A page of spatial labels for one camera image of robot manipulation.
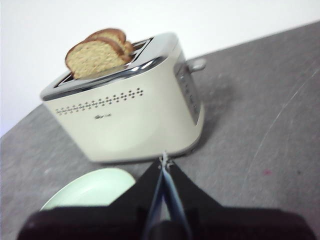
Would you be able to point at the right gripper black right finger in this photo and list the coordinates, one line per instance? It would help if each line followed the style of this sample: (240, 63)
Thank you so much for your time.
(225, 225)

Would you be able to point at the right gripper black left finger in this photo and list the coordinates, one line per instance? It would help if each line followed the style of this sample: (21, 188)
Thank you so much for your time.
(120, 220)

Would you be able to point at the pale green round plate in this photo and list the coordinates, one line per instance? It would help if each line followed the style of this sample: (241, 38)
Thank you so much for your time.
(95, 187)

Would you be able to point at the large square bread slice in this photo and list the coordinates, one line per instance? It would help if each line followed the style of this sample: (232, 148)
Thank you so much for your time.
(92, 60)

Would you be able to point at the cream and chrome toaster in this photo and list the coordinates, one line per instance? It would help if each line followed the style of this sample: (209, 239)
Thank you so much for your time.
(130, 125)

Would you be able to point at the small rounded bread slice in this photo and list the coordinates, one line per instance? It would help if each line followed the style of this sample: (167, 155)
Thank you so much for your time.
(112, 35)

